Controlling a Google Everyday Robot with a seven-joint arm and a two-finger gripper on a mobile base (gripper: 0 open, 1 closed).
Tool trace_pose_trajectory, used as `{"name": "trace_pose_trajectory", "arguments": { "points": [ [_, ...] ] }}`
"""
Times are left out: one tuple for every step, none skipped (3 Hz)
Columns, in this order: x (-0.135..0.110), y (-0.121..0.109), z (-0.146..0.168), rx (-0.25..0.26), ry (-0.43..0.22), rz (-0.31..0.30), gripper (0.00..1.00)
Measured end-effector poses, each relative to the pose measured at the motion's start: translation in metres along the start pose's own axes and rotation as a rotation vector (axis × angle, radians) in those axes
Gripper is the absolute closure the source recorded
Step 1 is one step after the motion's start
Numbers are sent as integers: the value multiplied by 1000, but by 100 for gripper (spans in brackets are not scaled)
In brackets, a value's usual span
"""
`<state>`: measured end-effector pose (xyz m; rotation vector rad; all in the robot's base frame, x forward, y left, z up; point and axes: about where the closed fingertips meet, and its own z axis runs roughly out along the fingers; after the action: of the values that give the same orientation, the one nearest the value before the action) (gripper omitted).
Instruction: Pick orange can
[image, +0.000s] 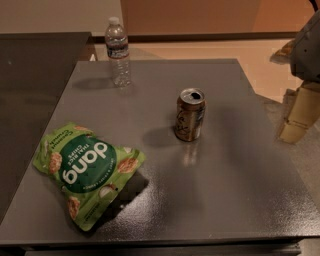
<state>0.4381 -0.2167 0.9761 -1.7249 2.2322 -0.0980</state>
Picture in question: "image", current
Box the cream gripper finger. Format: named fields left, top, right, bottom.
left=275, top=40, right=294, bottom=57
left=279, top=81, right=320, bottom=144

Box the orange soda can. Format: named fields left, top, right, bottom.
left=174, top=88, right=206, bottom=142

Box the clear plastic water bottle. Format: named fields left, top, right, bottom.
left=105, top=17, right=131, bottom=87

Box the green dang chips bag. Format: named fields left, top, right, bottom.
left=33, top=123, right=145, bottom=231

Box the dark grey side table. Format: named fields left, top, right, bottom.
left=0, top=32, right=91, bottom=221

